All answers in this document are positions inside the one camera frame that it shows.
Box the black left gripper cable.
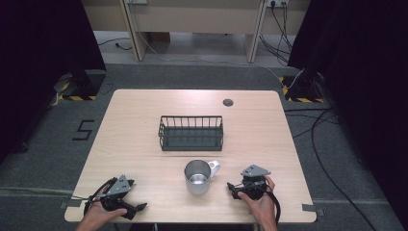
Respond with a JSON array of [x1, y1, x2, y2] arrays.
[[70, 176, 118, 217]]

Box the metal cup with handle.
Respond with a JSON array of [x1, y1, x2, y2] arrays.
[[184, 159, 221, 195]]

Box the black cables from socket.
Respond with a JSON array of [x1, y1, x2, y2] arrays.
[[258, 2, 294, 66]]

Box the person's right hand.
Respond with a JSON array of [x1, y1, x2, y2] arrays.
[[238, 175, 279, 224]]

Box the person's left hand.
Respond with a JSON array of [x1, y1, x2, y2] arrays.
[[82, 185, 129, 226]]

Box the black stand base striped tape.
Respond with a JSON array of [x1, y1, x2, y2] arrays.
[[53, 68, 108, 102], [278, 74, 325, 105]]

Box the black tape floor mark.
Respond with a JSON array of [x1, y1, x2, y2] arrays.
[[71, 119, 96, 141]]

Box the black wire basket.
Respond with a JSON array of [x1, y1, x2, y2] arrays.
[[157, 115, 225, 152]]

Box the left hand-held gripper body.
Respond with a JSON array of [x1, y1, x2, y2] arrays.
[[99, 174, 136, 213]]

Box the short black floor cable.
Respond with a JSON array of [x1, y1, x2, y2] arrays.
[[97, 37, 134, 52]]

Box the long black floor cable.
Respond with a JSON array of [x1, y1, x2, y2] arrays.
[[283, 107, 379, 231]]

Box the beige background desk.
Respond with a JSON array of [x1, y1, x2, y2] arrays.
[[118, 0, 269, 64]]

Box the dark curtain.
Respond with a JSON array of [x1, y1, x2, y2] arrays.
[[0, 0, 108, 166], [288, 0, 408, 223]]

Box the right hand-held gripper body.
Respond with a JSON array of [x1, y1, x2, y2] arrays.
[[240, 164, 272, 201]]

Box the grey tape piece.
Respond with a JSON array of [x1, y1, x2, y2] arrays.
[[301, 203, 325, 218], [59, 198, 84, 210]]

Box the white wall socket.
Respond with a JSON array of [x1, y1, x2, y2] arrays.
[[267, 0, 291, 9]]

